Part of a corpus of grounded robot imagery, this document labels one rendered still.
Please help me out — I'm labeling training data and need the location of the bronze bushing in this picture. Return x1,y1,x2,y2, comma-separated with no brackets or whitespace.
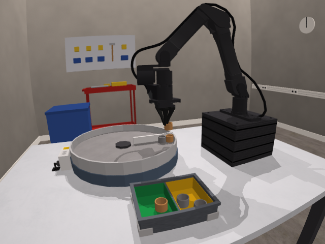
166,134,173,142
155,197,168,213
164,122,173,131

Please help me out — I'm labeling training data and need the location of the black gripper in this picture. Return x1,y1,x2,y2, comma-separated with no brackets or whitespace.
149,84,181,126

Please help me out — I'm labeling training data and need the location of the yellow bin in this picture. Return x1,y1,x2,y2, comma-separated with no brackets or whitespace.
166,177,213,210

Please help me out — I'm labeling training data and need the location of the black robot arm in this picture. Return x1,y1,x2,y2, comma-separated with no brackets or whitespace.
137,4,262,121

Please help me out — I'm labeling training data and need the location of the grey round turntable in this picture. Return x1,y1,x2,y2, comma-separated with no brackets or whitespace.
52,125,178,187

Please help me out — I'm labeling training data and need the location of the green bin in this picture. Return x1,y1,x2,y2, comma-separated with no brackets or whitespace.
134,182,178,217

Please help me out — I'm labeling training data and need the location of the grey metal bushing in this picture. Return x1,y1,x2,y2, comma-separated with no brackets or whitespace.
193,199,207,207
158,135,166,144
177,194,189,208

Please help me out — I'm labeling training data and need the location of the dark grey divided bin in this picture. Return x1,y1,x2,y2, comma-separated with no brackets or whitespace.
129,173,221,233

